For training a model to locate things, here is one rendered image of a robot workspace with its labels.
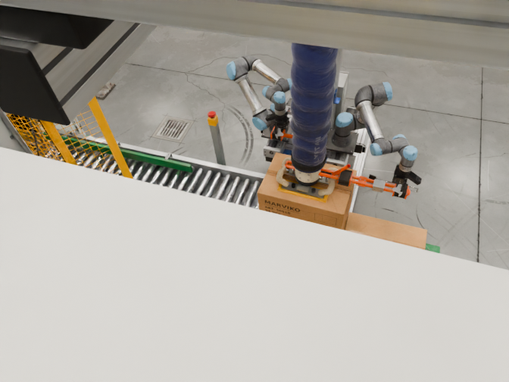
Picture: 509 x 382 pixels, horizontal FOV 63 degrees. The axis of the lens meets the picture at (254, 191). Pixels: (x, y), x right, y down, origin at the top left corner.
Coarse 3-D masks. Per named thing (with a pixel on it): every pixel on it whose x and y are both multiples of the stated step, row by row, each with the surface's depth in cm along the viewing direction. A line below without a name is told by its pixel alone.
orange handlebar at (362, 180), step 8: (288, 136) 294; (328, 176) 268; (336, 176) 267; (352, 176) 266; (360, 176) 265; (360, 184) 262; (368, 184) 261; (392, 184) 260; (392, 192) 257; (408, 192) 255
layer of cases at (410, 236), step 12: (348, 216) 327; (360, 216) 326; (348, 228) 320; (360, 228) 319; (372, 228) 318; (384, 228) 317; (396, 228) 317; (408, 228) 316; (420, 228) 315; (396, 240) 310; (408, 240) 309; (420, 240) 309
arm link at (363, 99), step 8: (368, 88) 252; (360, 96) 252; (368, 96) 251; (360, 104) 250; (368, 104) 250; (360, 112) 252; (368, 112) 247; (368, 120) 245; (368, 128) 244; (376, 128) 242; (376, 136) 239; (376, 144) 237; (384, 144) 237; (376, 152) 237; (384, 152) 238
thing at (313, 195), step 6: (288, 180) 283; (282, 186) 279; (288, 186) 279; (294, 186) 277; (312, 186) 278; (288, 192) 277; (294, 192) 276; (300, 192) 275; (312, 192) 273; (312, 198) 272; (318, 198) 272; (324, 198) 271
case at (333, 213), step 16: (272, 160) 298; (272, 176) 289; (288, 176) 288; (272, 192) 280; (336, 192) 276; (352, 192) 297; (272, 208) 289; (288, 208) 282; (304, 208) 275; (320, 208) 269; (336, 208) 268; (336, 224) 276
